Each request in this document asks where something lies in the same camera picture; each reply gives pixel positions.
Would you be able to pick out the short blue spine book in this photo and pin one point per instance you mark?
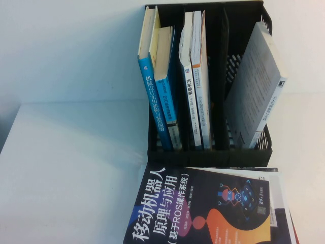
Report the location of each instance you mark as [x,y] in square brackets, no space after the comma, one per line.
[165,101]

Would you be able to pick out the white spine car suspension book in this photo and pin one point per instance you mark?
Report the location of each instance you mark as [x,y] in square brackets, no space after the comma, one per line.
[190,101]

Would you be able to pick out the white book with orange band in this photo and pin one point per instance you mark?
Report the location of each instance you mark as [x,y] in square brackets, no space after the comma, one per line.
[203,101]

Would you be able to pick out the black mesh book stand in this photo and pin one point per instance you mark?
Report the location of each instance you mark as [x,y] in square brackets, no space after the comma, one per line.
[218,76]

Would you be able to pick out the dark mobile robot book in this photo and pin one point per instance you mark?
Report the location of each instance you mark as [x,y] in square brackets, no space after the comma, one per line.
[203,203]

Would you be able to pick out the tall blue spine book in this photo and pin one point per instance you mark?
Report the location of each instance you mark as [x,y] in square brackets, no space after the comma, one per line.
[152,101]

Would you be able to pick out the grey cover white spine book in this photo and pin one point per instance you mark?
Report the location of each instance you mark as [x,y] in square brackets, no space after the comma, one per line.
[254,89]

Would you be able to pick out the white magazine with man portrait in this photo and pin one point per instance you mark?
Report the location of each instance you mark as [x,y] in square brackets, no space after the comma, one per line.
[276,198]

